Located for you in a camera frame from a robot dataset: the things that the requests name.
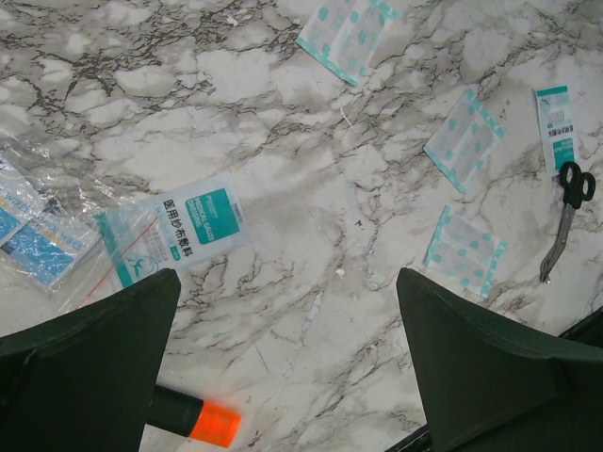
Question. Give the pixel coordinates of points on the blue alcohol pad sachets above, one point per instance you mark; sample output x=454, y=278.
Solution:
x=48, y=230

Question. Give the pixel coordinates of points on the long gauze dressing packet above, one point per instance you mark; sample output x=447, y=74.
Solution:
x=556, y=125

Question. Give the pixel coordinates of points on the small gauze dressing packet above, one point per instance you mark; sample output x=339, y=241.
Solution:
x=176, y=229

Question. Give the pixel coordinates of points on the black handled scissors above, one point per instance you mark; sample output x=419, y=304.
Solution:
x=578, y=187

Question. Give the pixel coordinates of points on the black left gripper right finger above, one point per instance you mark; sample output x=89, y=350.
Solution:
x=488, y=383

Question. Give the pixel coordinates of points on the teal plaster sheet middle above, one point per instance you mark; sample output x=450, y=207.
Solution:
x=460, y=146

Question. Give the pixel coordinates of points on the black orange highlighter marker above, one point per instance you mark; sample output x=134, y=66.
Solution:
x=190, y=417

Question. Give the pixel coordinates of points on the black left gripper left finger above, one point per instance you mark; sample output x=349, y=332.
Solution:
x=83, y=381

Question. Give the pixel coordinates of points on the teal plaster sheet near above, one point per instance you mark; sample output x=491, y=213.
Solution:
x=465, y=252

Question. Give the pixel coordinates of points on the teal plaster sheet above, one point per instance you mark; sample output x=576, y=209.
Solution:
x=465, y=252
x=460, y=146
x=343, y=35

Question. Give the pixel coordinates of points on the teal plaster sheet far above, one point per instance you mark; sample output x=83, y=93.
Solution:
x=343, y=35

